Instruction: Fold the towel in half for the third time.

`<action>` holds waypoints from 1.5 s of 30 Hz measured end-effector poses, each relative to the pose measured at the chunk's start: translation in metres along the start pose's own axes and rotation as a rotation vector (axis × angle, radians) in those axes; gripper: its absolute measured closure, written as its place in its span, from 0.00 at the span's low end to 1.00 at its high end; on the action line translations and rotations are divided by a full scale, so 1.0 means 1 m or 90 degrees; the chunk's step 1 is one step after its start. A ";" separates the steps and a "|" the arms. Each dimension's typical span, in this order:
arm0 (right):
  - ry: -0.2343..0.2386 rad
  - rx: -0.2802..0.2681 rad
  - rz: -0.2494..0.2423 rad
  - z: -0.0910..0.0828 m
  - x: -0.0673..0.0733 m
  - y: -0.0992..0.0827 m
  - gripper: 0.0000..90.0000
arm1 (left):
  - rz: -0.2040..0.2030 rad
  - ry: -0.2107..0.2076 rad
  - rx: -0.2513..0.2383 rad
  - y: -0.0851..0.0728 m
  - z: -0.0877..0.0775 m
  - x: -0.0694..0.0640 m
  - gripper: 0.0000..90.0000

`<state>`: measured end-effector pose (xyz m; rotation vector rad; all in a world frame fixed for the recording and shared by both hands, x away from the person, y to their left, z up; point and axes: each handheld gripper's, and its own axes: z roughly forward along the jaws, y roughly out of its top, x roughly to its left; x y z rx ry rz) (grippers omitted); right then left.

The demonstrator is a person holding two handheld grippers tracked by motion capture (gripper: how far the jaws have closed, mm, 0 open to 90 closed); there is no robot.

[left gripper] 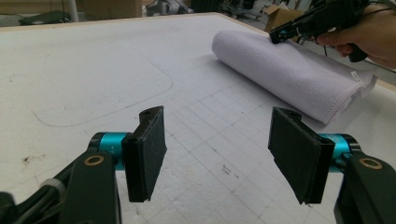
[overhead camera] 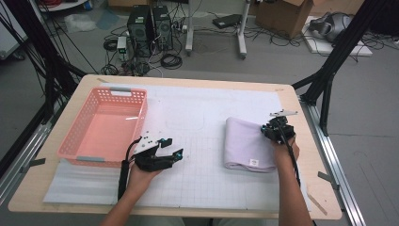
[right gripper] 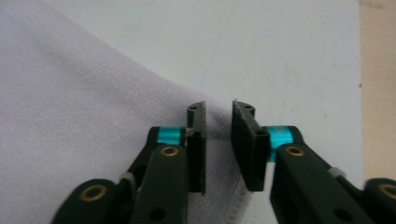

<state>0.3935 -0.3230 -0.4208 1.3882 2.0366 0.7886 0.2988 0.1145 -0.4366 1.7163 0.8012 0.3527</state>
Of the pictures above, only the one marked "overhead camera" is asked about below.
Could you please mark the white cabinet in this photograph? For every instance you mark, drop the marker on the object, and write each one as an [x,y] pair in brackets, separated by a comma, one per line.
[9,37]

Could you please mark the person's left hand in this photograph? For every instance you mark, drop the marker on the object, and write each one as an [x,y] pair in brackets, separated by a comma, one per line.
[139,183]

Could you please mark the white grid mat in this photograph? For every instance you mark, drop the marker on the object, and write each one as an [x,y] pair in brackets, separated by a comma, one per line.
[194,97]

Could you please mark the white stand frame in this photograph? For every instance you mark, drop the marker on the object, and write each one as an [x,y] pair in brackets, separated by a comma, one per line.
[188,31]

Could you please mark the clear plastic bag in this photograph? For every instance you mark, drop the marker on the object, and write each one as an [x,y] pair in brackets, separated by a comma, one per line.
[80,22]

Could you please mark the grey headset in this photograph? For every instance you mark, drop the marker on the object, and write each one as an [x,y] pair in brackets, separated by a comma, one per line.
[332,26]

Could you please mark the white adapter box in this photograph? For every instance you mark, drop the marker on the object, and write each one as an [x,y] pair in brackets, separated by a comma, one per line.
[121,44]

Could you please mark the black flat device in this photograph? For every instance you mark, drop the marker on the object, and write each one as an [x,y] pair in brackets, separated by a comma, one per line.
[226,21]

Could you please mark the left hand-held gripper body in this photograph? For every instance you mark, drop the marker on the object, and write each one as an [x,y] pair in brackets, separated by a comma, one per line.
[149,163]

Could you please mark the pink plastic basket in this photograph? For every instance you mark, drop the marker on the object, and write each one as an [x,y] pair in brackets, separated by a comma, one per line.
[94,97]

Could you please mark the black computer tower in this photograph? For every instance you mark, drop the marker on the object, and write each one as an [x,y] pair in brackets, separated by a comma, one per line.
[139,31]
[163,28]

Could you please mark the open cardboard box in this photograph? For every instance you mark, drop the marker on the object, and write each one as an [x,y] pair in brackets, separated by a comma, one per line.
[282,17]

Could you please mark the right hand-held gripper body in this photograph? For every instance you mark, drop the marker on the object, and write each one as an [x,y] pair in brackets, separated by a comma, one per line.
[280,133]

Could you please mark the grey rail bracket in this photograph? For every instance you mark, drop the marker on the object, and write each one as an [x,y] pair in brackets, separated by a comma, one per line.
[327,179]
[36,163]

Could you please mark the person's right hand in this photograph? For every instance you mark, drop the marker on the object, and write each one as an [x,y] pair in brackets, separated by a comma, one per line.
[285,157]

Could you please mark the aluminium rail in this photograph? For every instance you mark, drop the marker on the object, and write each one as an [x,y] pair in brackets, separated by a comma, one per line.
[29,144]
[345,194]

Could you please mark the white foam board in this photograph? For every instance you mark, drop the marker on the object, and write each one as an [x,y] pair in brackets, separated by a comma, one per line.
[320,47]

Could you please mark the white round table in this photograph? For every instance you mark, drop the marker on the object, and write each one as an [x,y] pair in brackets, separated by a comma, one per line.
[62,5]

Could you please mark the lilac printed towel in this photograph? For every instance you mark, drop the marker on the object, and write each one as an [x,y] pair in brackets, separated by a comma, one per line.
[244,144]

